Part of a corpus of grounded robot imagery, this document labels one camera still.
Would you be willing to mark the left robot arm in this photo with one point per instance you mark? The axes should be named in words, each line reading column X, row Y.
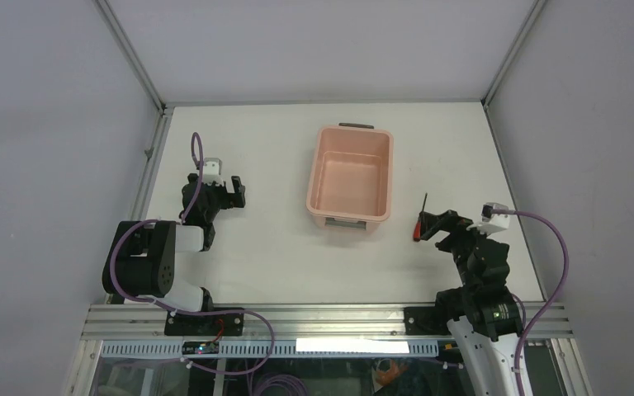
column 141, row 264

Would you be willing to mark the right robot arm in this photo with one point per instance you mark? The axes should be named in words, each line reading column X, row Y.
column 481, row 314

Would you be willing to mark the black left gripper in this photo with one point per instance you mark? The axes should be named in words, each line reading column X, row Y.
column 229, row 200

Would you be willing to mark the grey slotted cable duct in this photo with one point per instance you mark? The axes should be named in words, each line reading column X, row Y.
column 299, row 348

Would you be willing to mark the aluminium right frame post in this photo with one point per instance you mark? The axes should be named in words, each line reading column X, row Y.
column 518, row 41

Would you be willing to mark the pink plastic bin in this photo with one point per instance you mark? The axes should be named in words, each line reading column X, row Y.
column 351, row 178

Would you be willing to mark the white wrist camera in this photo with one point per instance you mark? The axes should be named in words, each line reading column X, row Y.
column 212, row 166
column 495, row 218

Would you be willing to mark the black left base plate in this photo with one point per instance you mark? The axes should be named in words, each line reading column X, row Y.
column 226, row 324

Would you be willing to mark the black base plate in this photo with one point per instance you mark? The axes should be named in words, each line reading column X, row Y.
column 425, row 321
column 226, row 324

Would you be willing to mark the aluminium front rail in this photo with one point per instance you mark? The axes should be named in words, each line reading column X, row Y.
column 117, row 322

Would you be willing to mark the aluminium left frame post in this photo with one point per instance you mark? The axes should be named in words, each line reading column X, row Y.
column 127, row 49

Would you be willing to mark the red handled screwdriver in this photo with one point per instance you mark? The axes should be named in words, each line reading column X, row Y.
column 417, row 227

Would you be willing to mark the aluminium frame post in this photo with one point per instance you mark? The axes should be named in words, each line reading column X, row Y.
column 127, row 49
column 518, row 41

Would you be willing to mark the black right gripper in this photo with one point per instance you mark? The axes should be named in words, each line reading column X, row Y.
column 432, row 223

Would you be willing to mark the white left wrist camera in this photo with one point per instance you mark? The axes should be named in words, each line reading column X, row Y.
column 212, row 166

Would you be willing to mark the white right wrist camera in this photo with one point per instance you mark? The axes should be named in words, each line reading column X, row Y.
column 495, row 218

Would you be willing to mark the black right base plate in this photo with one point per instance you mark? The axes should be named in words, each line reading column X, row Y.
column 425, row 321

